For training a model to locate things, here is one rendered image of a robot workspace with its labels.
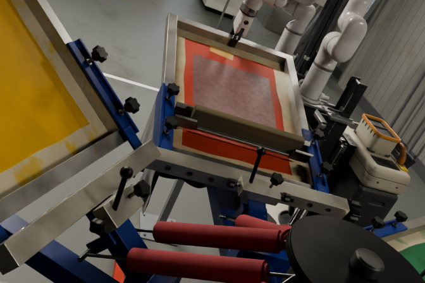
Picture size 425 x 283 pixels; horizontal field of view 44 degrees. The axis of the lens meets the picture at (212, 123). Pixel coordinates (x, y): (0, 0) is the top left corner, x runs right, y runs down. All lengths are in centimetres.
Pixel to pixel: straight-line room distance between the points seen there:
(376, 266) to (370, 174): 169
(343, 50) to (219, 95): 56
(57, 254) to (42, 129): 31
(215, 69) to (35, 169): 105
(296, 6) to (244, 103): 82
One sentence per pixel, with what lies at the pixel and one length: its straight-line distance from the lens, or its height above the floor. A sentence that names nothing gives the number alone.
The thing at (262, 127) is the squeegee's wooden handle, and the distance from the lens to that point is 176.
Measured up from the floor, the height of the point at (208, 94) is 113.
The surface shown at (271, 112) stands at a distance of 204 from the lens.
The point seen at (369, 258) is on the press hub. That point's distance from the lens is 105.
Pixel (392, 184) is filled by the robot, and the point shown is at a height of 85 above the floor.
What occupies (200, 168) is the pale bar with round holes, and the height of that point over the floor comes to 109.
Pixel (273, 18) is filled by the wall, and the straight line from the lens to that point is 828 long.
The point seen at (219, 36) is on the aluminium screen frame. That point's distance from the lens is 223.
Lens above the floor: 186
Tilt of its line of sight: 25 degrees down
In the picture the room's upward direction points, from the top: 25 degrees clockwise
